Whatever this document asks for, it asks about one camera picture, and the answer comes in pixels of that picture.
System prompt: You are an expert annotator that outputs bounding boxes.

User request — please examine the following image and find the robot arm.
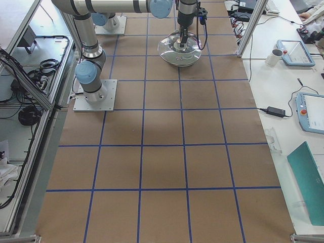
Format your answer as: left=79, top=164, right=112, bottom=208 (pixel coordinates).
left=53, top=1, right=202, bottom=67

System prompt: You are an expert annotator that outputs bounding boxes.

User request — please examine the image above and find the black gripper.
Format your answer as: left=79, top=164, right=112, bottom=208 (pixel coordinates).
left=178, top=22, right=190, bottom=48

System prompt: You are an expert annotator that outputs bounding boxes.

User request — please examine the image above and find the teach pendant far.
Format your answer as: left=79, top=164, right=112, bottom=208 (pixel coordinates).
left=276, top=40, right=315, bottom=67

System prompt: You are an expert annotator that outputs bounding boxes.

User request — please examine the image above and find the glass pot lid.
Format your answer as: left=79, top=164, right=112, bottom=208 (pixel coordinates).
left=157, top=31, right=201, bottom=67

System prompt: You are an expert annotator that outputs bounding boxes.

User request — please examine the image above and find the aluminium frame post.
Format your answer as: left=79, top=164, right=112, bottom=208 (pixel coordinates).
left=236, top=0, right=268, bottom=57

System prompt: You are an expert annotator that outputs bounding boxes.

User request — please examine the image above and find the teach pendant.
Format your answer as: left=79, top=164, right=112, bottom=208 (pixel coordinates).
left=296, top=92, right=323, bottom=134
left=276, top=40, right=315, bottom=67

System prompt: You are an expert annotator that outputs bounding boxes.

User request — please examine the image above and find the white mug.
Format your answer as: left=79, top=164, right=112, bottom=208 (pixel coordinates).
left=265, top=49, right=283, bottom=67

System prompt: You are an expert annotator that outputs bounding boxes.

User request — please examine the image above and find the black power adapter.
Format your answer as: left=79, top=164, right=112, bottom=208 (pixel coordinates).
left=266, top=106, right=286, bottom=118

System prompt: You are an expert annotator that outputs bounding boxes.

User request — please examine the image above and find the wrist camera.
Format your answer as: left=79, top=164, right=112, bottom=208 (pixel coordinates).
left=198, top=7, right=208, bottom=26

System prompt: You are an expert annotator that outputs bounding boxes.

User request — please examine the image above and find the teach pendant near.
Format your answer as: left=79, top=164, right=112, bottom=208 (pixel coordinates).
left=296, top=92, right=323, bottom=134

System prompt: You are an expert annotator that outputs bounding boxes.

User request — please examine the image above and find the green cutting mat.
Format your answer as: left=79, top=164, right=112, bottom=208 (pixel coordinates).
left=287, top=141, right=323, bottom=226

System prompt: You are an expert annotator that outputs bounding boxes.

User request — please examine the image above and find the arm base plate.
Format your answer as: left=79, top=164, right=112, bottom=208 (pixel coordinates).
left=73, top=79, right=117, bottom=112
left=94, top=16, right=127, bottom=35

